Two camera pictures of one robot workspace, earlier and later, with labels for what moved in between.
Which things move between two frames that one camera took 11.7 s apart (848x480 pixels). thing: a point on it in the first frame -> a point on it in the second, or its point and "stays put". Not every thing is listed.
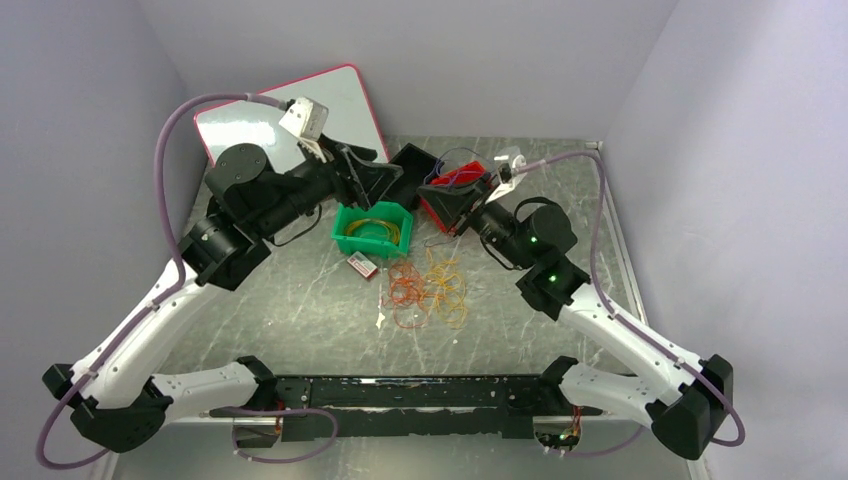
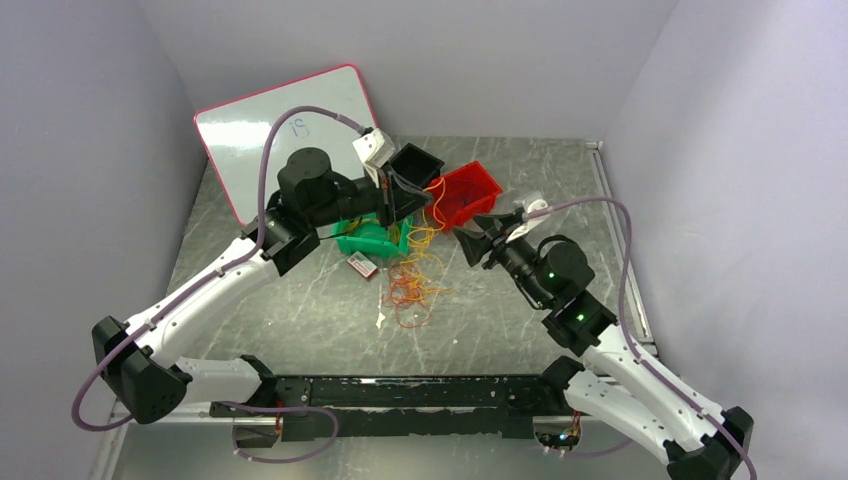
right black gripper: (453, 203) -> (476, 243)
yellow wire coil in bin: (392, 228) stays put
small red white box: (362, 264) stays put
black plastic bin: (417, 166) stays put
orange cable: (407, 296) stays put
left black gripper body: (350, 189) -> (384, 197)
